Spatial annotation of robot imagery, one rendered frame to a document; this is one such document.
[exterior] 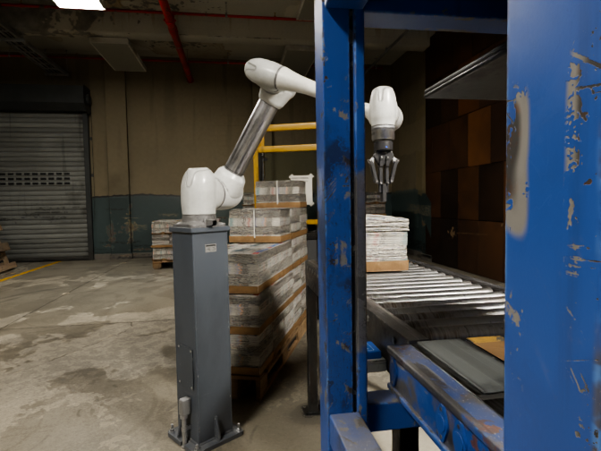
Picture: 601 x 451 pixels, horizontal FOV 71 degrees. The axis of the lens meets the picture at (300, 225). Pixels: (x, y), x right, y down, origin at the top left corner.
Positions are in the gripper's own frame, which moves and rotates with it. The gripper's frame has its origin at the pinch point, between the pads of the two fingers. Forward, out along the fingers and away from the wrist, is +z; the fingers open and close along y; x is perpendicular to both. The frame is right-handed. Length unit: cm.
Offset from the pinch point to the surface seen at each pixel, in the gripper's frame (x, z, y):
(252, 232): -132, 23, 47
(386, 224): -9.0, 12.9, -4.6
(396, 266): -8.8, 30.9, -8.8
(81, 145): -768, -123, 365
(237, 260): -74, 35, 58
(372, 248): -9.6, 23.0, 1.5
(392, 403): 83, 44, 28
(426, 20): 83, -31, 21
